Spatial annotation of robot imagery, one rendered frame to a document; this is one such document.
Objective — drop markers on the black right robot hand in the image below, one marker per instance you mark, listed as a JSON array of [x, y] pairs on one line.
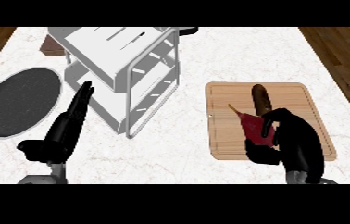
[[298, 141]]

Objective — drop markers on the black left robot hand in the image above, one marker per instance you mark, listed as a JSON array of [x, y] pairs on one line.
[[64, 132]]

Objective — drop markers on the dark red pear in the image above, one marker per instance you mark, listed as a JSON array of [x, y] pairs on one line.
[[254, 127]]

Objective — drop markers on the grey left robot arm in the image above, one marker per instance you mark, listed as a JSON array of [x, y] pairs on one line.
[[47, 176]]

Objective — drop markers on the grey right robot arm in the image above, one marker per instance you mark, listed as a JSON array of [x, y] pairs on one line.
[[300, 177]]

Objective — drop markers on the wooden cutting board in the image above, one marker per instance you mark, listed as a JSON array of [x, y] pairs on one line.
[[232, 129]]

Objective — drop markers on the dark grey oval placemat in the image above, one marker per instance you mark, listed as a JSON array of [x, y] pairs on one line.
[[25, 102]]

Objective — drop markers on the brown sausage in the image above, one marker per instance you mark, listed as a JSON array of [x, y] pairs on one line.
[[261, 99]]

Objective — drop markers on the brown wooden block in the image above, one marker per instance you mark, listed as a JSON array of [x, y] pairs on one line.
[[52, 48]]

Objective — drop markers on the black object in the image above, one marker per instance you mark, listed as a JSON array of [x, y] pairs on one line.
[[188, 30]]

